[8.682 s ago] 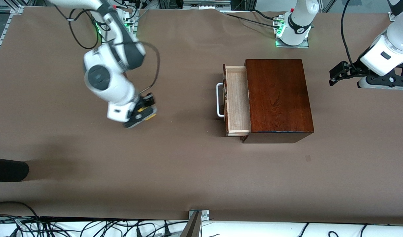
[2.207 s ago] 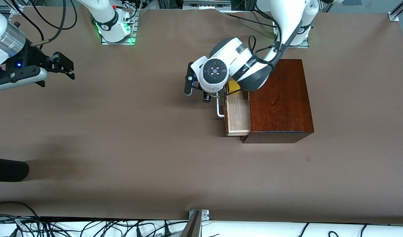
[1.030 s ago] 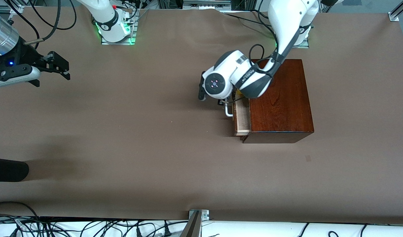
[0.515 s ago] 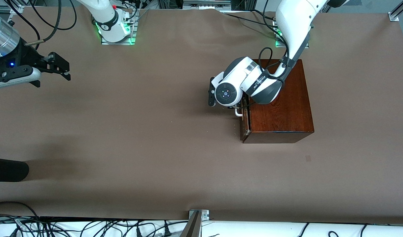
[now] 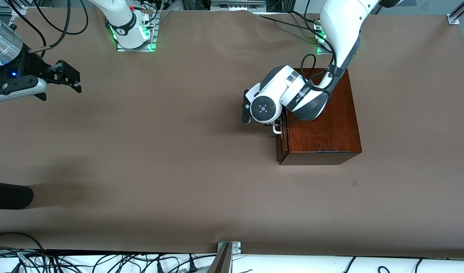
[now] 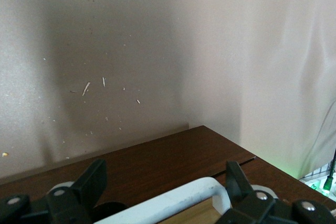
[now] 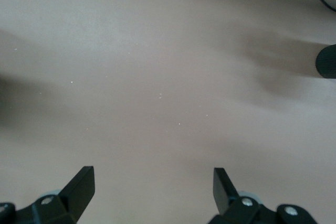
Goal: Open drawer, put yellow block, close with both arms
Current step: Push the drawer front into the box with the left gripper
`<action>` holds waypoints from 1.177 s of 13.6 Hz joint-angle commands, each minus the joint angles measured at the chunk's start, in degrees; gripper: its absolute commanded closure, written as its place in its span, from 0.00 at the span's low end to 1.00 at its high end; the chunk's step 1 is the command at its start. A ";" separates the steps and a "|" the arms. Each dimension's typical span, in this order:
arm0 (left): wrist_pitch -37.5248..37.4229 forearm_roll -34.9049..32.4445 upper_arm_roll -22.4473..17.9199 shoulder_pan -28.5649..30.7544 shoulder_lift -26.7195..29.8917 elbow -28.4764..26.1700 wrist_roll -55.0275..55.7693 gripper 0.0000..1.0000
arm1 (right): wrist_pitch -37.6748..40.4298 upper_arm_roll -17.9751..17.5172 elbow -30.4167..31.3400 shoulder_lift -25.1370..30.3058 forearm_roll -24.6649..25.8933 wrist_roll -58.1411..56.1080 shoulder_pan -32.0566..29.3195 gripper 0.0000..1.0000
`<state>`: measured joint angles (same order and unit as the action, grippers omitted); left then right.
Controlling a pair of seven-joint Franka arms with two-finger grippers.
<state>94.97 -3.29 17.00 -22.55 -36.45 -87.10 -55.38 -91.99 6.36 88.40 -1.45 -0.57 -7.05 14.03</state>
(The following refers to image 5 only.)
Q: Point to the grey aluminium profile post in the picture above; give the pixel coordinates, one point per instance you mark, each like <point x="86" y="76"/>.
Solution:
<point x="221" y="261"/>

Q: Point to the short aluminium extrusion rail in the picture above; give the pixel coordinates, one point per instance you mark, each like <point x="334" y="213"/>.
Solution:
<point x="457" y="15"/>

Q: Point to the black ribbed padded cylinder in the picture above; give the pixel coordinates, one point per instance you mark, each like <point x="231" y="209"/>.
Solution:
<point x="8" y="195"/>

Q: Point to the metal rack device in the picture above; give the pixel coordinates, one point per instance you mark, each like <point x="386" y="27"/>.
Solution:
<point x="237" y="4"/>

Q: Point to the light wood drawer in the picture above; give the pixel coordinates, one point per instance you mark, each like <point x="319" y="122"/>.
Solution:
<point x="281" y="148"/>

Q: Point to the small metal corner bracket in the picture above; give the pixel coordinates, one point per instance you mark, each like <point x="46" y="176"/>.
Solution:
<point x="235" y="246"/>

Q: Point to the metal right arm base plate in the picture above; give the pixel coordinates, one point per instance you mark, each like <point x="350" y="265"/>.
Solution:
<point x="135" y="49"/>

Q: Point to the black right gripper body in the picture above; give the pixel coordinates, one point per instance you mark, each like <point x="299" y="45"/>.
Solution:
<point x="32" y="65"/>

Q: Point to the dark brown wooden cabinet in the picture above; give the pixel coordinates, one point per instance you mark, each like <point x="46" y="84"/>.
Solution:
<point x="322" y="136"/>

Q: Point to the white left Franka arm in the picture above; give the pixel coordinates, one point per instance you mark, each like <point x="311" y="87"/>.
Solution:
<point x="341" y="26"/>

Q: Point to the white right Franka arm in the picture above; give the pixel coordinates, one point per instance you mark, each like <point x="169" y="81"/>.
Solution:
<point x="120" y="19"/>

